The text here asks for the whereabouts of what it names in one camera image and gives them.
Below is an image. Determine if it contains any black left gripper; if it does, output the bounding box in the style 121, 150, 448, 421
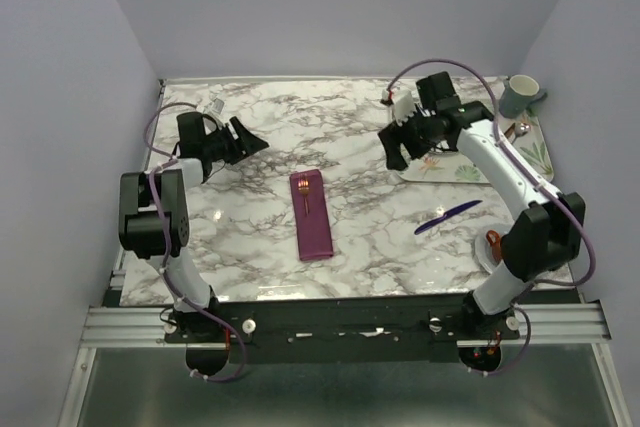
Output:
203, 117, 269, 166

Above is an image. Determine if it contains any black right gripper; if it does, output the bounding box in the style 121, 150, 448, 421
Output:
374, 104, 439, 172

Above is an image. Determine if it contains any rose gold fork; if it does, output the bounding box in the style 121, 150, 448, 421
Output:
297, 175, 310, 216

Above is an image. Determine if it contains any purple handled knife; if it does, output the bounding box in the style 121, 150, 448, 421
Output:
414, 200, 482, 235

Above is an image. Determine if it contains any purple satin napkin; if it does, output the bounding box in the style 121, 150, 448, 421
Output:
289, 169, 334, 262

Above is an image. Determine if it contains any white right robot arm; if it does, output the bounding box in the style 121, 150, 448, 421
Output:
378, 72, 586, 339

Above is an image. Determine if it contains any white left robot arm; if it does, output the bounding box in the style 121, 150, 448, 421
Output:
118, 111, 269, 342

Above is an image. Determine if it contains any silver spoon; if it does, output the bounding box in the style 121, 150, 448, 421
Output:
514, 122, 531, 139

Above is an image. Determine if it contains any leaf pattern serving tray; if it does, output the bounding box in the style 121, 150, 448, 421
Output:
397, 112, 554, 185

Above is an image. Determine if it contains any white saucer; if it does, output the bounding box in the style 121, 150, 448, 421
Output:
473, 235, 499, 274

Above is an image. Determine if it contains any grey green mug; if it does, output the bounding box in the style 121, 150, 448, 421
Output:
499, 74, 548, 119

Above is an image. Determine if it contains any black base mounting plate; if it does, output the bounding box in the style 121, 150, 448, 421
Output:
165, 294, 520, 365

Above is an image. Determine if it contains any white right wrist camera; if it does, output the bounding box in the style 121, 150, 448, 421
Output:
391, 90, 419, 126

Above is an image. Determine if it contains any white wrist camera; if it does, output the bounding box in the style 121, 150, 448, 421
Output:
209, 98, 225, 117
391, 90, 419, 126

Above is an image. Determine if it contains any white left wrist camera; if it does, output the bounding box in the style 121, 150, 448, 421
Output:
209, 98, 225, 117

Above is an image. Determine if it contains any brown handled knife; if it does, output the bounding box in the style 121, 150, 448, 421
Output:
504, 123, 515, 139

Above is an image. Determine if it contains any round table cable hole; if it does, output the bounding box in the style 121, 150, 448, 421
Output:
485, 229, 502, 265

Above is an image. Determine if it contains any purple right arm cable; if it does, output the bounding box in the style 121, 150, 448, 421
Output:
382, 59, 599, 377

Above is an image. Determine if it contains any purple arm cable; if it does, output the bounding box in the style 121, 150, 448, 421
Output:
382, 59, 599, 377
143, 102, 250, 384

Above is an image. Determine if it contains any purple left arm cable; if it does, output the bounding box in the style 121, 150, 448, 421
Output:
143, 102, 250, 384

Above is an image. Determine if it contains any aluminium frame rail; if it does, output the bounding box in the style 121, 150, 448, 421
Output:
80, 298, 611, 348

